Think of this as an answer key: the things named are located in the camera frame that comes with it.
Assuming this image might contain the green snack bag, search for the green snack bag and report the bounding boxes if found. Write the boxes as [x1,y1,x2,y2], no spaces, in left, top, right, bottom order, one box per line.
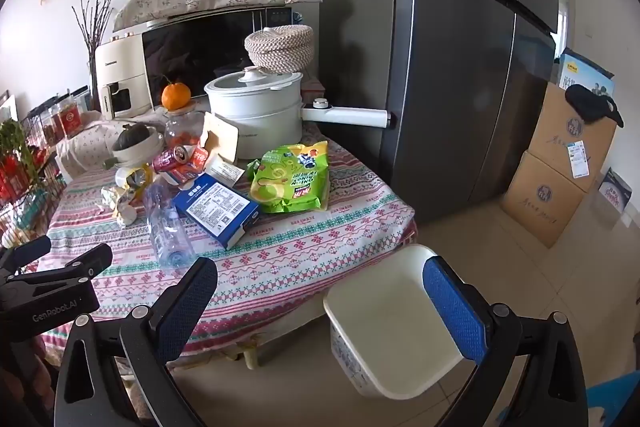
[248,141,331,214]

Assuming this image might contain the cream air fryer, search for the cream air fryer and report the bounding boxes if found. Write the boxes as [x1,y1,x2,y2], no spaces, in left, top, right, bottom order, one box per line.
[95,34,152,118]

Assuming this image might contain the white printed package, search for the white printed package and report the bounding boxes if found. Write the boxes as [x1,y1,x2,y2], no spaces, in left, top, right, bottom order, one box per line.
[597,167,633,212]

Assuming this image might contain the brown cardboard piece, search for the brown cardboard piece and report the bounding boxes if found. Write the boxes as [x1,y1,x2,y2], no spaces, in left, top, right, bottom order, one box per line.
[200,112,241,165]

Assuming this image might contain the green plant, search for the green plant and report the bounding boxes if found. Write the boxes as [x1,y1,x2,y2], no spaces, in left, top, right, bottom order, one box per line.
[0,119,41,188]

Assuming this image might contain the clear plastic bottle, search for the clear plastic bottle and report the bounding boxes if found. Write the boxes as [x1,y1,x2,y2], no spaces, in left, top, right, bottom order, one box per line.
[142,183,198,268]

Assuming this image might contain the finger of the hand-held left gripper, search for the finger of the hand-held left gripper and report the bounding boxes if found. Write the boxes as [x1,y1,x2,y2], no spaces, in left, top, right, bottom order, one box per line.
[0,235,52,275]
[7,243,113,293]

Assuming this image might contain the orange fruit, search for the orange fruit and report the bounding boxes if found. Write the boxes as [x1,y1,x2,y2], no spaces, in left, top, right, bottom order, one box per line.
[161,82,192,112]

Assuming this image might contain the white pedestal bowl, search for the white pedestal bowl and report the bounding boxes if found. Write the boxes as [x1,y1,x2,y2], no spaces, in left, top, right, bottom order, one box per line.
[104,132,166,170]

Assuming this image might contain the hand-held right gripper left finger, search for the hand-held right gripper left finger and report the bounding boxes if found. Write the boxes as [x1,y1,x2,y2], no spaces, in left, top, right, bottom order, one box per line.
[52,257,218,427]

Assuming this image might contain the white electric pot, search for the white electric pot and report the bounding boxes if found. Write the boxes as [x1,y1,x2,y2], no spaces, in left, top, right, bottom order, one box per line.
[204,67,396,160]

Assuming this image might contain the black wire rack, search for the black wire rack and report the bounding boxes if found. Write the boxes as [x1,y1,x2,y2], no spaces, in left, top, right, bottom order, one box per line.
[0,92,96,248]

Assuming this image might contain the red white carton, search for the red white carton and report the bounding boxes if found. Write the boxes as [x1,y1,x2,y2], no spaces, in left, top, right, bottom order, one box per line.
[165,147,211,185]

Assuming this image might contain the red label jar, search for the red label jar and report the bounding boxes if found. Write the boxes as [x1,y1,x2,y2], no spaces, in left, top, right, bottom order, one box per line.
[57,99,84,136]

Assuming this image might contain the red soda can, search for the red soda can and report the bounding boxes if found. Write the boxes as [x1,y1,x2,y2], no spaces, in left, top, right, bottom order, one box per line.
[152,145,196,172]

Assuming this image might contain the dried branches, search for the dried branches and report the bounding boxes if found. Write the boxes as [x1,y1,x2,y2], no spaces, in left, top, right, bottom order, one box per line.
[72,0,126,108]

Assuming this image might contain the white plastic bin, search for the white plastic bin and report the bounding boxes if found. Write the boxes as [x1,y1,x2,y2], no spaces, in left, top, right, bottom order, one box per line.
[323,244,466,400]

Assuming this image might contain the grey refrigerator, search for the grey refrigerator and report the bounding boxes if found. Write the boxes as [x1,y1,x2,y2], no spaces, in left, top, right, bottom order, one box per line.
[320,0,561,225]

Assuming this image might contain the pink white box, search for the pink white box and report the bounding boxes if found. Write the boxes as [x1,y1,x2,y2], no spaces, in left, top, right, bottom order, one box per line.
[300,74,328,100]

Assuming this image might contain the cream microwave oven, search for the cream microwave oven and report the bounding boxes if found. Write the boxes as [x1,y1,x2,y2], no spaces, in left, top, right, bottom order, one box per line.
[142,4,296,108]

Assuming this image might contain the patterned tablecloth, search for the patterned tablecloth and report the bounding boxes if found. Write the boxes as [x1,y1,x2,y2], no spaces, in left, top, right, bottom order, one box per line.
[37,127,418,358]

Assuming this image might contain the dark avocado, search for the dark avocado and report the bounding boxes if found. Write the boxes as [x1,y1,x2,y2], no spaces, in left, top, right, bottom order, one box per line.
[112,123,158,151]

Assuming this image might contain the blue plastic object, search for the blue plastic object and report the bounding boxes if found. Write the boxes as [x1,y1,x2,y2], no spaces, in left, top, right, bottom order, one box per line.
[585,374,640,427]

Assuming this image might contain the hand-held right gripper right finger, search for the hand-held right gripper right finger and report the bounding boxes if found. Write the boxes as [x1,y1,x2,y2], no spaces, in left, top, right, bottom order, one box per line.
[422,255,588,427]

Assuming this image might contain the large cardboard box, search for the large cardboard box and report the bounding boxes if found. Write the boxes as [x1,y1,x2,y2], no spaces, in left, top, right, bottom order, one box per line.
[502,150,586,249]
[527,82,618,192]

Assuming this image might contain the glass jar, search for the glass jar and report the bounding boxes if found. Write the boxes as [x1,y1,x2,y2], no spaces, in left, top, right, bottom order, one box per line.
[164,104,211,152]

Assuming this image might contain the woven rope basket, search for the woven rope basket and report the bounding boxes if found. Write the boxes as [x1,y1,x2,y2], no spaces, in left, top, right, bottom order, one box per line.
[244,25,315,74]

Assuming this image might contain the white printed paper leaflet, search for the white printed paper leaflet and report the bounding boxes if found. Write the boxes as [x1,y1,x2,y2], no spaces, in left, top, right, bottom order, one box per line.
[205,157,246,188]

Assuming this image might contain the white floral cloth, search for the white floral cloth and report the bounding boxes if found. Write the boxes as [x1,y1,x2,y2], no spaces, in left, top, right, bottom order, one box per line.
[55,117,121,178]

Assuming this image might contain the yellow white wrapper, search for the yellow white wrapper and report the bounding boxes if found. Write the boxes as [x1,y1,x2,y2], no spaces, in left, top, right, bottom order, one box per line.
[100,162,156,228]

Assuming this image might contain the blue white printed box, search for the blue white printed box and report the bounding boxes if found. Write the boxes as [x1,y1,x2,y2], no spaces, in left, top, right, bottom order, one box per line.
[555,48,616,98]

